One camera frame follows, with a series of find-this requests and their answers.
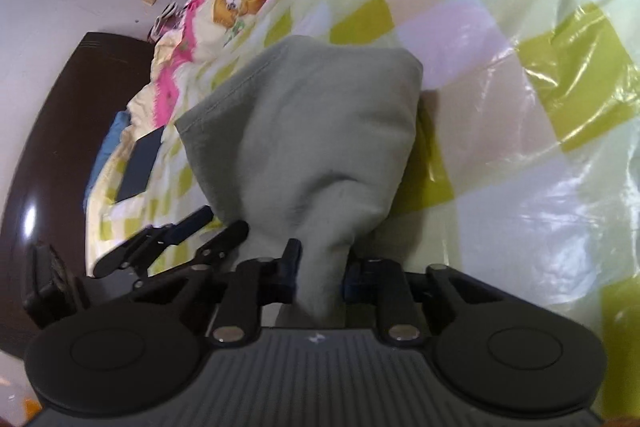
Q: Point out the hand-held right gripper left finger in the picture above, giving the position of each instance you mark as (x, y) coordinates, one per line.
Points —
(287, 277)

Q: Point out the grey-green pants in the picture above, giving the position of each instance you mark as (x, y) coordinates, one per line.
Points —
(310, 132)

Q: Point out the pile of light clothes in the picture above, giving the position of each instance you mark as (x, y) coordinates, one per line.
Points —
(165, 22)

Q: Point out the yellow checked plastic bed cover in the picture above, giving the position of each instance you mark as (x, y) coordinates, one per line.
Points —
(500, 57)

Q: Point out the blue pillow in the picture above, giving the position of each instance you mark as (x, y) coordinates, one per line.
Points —
(107, 147)

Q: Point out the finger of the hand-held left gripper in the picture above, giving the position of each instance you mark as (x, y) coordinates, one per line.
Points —
(185, 224)
(227, 239)

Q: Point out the dark blue flat notebook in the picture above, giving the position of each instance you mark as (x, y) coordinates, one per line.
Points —
(140, 164)

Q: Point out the dark wooden headboard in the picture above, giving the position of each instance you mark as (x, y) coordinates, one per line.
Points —
(50, 147)

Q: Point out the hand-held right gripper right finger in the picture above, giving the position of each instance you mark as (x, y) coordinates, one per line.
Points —
(352, 284)

